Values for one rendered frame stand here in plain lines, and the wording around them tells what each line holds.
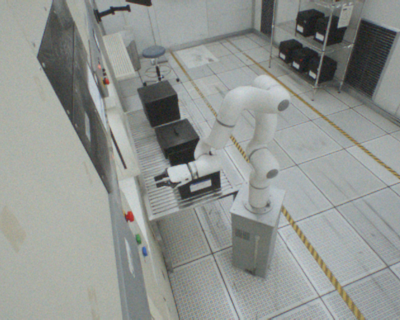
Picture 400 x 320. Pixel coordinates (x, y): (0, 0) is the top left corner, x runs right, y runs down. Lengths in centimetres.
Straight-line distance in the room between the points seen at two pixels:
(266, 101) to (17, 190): 95
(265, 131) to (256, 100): 20
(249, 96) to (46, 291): 97
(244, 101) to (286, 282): 157
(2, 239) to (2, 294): 5
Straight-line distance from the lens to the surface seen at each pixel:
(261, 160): 138
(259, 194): 158
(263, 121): 126
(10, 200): 33
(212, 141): 122
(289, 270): 237
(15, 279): 31
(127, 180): 184
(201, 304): 225
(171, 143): 202
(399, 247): 275
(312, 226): 261
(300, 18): 427
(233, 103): 112
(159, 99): 227
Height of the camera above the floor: 213
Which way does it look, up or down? 43 degrees down
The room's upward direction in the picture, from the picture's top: 8 degrees counter-clockwise
